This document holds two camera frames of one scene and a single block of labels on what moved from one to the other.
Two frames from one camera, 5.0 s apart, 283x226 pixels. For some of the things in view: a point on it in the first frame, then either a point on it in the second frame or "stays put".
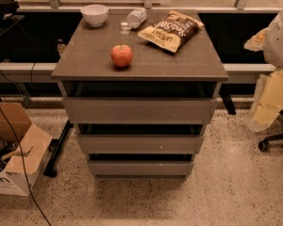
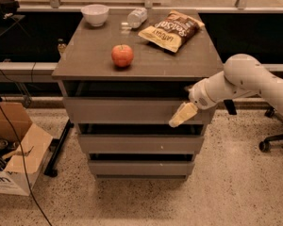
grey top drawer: (136, 110) stays put
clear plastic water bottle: (137, 17) stays put
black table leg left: (56, 145) stays put
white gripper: (280, 44) to (200, 95)
